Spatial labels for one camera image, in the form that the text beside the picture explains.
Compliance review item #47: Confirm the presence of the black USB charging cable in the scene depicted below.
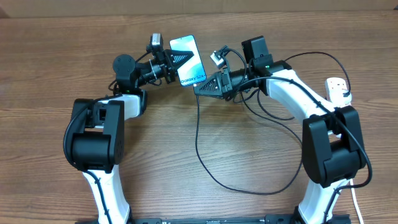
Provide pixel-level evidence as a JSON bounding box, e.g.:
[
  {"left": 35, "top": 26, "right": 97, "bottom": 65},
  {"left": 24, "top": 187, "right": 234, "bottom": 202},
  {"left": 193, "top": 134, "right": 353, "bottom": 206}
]
[{"left": 193, "top": 51, "right": 352, "bottom": 196}]

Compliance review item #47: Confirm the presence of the Samsung Galaxy smartphone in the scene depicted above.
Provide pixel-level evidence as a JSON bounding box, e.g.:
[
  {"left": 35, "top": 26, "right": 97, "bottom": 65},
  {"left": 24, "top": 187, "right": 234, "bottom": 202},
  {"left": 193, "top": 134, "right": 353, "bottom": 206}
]
[{"left": 169, "top": 35, "right": 206, "bottom": 86}]

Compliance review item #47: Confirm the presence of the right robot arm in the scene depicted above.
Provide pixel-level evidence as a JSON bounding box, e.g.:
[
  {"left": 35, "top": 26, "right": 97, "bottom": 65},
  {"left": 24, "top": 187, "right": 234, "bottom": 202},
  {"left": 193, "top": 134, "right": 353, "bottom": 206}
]
[{"left": 193, "top": 36, "right": 373, "bottom": 223}]

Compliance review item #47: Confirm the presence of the white power strip cord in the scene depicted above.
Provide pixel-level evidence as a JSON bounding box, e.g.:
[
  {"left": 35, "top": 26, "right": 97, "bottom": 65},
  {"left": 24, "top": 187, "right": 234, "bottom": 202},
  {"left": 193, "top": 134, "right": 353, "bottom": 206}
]
[{"left": 349, "top": 179, "right": 364, "bottom": 224}]

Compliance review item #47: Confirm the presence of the white USB charger plug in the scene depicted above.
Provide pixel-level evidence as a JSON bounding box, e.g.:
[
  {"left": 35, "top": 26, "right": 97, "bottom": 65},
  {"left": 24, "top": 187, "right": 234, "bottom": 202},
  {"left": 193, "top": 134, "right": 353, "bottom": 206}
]
[{"left": 328, "top": 90, "right": 352, "bottom": 108}]

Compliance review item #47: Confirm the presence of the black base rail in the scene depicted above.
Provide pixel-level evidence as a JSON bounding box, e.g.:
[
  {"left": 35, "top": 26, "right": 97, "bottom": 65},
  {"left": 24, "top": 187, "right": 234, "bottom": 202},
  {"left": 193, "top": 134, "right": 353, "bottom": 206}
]
[{"left": 74, "top": 213, "right": 352, "bottom": 224}]

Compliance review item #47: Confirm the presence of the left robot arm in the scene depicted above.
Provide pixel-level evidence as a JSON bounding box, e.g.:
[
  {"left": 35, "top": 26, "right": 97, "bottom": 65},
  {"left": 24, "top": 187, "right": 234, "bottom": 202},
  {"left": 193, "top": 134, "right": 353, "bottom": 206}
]
[{"left": 63, "top": 49, "right": 194, "bottom": 223}]

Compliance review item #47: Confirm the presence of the white power strip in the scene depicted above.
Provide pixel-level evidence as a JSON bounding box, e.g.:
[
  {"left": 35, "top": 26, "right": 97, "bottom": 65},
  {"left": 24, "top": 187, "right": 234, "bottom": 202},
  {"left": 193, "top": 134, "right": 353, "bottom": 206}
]
[{"left": 325, "top": 77, "right": 352, "bottom": 108}]

